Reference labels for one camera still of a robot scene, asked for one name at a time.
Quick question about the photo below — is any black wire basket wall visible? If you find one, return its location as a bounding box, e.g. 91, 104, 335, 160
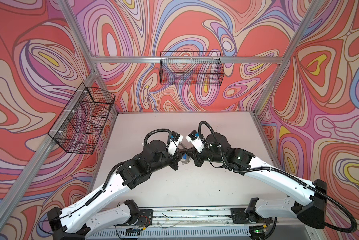
159, 51, 225, 86
48, 83, 115, 155

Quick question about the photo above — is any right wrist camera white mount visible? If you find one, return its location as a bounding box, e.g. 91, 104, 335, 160
186, 130, 208, 154

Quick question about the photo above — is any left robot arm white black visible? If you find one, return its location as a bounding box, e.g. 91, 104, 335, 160
47, 129, 183, 240

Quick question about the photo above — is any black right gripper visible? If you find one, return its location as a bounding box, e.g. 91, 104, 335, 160
187, 141, 225, 167

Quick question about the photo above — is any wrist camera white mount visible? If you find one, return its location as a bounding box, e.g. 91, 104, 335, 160
186, 130, 208, 154
167, 131, 183, 156

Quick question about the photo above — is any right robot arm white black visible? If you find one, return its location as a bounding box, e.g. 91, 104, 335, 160
186, 121, 357, 233

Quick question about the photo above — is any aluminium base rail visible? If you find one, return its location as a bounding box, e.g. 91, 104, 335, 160
68, 205, 318, 240

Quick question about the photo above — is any black wire basket left wall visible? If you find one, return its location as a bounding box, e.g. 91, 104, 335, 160
48, 83, 115, 155

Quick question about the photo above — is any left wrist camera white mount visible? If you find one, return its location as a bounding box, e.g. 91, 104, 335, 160
167, 131, 183, 156

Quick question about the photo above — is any large keyring with yellow sleeve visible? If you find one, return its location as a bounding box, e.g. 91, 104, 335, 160
179, 143, 192, 165

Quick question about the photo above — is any black wire basket back wall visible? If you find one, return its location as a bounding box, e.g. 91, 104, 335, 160
159, 51, 225, 86

